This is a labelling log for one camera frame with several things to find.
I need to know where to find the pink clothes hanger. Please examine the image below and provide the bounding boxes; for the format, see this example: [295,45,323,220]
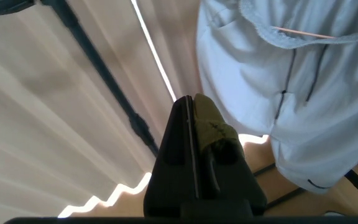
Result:
[272,26,337,40]

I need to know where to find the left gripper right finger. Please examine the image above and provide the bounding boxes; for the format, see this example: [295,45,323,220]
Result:
[198,139,268,218]

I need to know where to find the black clothes rack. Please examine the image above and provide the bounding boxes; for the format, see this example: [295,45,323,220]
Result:
[0,0,358,210]

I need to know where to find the green garment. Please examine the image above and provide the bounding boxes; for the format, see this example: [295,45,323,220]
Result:
[193,92,241,153]

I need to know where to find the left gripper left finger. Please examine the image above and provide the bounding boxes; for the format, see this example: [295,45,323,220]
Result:
[143,95,201,218]

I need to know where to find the pale grey shorts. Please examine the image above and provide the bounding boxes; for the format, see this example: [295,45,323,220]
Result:
[196,0,358,194]

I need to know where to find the beige curtain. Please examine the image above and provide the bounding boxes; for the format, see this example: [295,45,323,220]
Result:
[0,0,204,218]

